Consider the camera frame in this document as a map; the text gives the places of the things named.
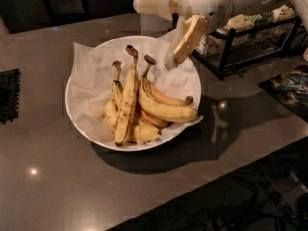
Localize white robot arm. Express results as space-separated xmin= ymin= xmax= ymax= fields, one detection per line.
xmin=133 ymin=0 xmax=308 ymax=70

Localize dark patterned mat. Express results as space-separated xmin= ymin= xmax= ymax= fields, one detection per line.
xmin=258 ymin=65 xmax=308 ymax=123

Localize rear curved yellow banana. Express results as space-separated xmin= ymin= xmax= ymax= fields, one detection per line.
xmin=149 ymin=83 xmax=193 ymax=105

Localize small left yellow banana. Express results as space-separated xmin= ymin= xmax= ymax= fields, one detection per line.
xmin=111 ymin=61 xmax=123 ymax=108

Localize black wire condiment rack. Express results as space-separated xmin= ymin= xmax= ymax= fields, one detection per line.
xmin=192 ymin=15 xmax=302 ymax=80

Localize curved yellow banana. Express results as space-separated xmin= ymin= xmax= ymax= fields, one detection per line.
xmin=138 ymin=55 xmax=199 ymax=123
xmin=149 ymin=83 xmax=193 ymax=105

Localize dark water dispenser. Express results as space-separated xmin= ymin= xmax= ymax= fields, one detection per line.
xmin=43 ymin=0 xmax=90 ymax=26

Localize white paper liner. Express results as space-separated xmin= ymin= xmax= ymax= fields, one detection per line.
xmin=68 ymin=29 xmax=204 ymax=144

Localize front curved yellow banana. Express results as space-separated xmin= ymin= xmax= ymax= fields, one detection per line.
xmin=138 ymin=55 xmax=199 ymax=123

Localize black mesh grid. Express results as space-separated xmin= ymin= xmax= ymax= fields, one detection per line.
xmin=0 ymin=69 xmax=21 ymax=124

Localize long spotted yellow banana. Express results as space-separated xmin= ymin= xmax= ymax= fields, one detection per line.
xmin=115 ymin=45 xmax=138 ymax=146

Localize bottom yellow banana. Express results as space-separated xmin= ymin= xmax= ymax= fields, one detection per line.
xmin=103 ymin=99 xmax=159 ymax=142

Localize green tea packets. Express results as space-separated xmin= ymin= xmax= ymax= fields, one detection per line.
xmin=244 ymin=12 xmax=273 ymax=26

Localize white round bowl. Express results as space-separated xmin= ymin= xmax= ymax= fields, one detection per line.
xmin=64 ymin=35 xmax=203 ymax=152

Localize orange banana underneath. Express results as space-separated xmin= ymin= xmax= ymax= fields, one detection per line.
xmin=136 ymin=105 xmax=169 ymax=128

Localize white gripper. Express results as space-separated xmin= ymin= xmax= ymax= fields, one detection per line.
xmin=133 ymin=0 xmax=262 ymax=70

